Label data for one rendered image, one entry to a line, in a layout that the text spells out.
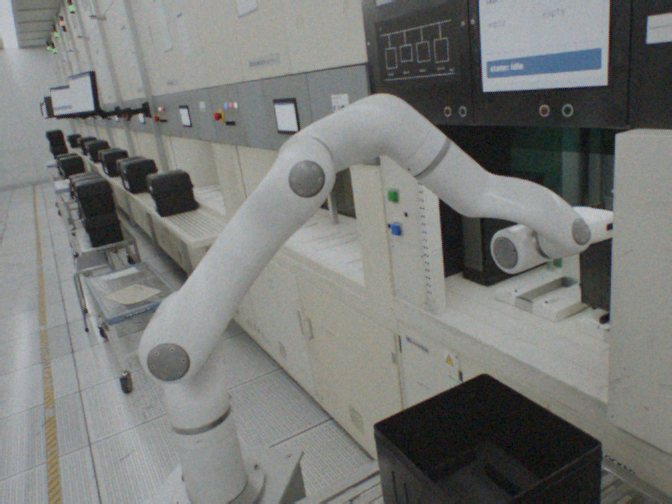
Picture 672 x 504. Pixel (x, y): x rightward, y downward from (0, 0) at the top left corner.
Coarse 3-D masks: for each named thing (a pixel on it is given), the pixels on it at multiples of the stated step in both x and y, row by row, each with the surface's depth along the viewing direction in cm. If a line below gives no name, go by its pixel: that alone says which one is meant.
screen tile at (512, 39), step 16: (496, 0) 101; (512, 0) 98; (528, 0) 95; (496, 16) 102; (528, 16) 96; (496, 32) 103; (512, 32) 100; (528, 32) 97; (496, 48) 104; (512, 48) 101; (528, 48) 98
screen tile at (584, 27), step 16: (544, 0) 93; (560, 0) 90; (576, 0) 88; (592, 0) 85; (576, 16) 88; (592, 16) 86; (544, 32) 94; (560, 32) 92; (576, 32) 89; (592, 32) 87
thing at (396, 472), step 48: (480, 384) 109; (384, 432) 99; (432, 432) 105; (480, 432) 112; (528, 432) 101; (576, 432) 90; (384, 480) 99; (432, 480) 104; (480, 480) 103; (528, 480) 102; (576, 480) 84
